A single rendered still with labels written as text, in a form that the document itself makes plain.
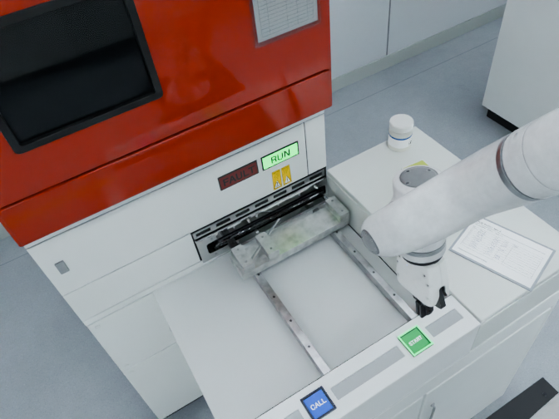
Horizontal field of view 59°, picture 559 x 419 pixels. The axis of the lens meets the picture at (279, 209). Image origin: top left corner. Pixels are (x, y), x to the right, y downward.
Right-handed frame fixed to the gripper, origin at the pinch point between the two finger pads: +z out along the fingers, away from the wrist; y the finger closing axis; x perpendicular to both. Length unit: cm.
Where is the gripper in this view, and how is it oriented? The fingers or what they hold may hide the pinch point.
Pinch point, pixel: (424, 306)
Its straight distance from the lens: 105.2
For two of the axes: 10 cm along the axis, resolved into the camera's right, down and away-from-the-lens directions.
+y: 4.7, 4.5, -7.6
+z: 2.0, 7.8, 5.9
